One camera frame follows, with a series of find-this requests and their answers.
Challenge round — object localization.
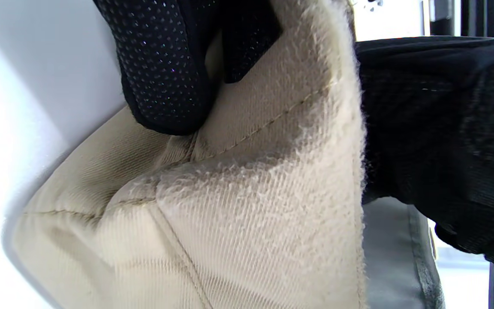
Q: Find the person's left hand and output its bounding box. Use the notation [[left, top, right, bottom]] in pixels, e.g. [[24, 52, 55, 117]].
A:
[[93, 0, 282, 136]]

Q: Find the person's right hand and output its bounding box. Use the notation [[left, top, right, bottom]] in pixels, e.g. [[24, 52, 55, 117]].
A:
[[354, 36, 494, 292]]

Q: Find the beige velcro pouch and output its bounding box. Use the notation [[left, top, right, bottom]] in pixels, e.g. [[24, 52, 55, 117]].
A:
[[11, 0, 445, 309]]

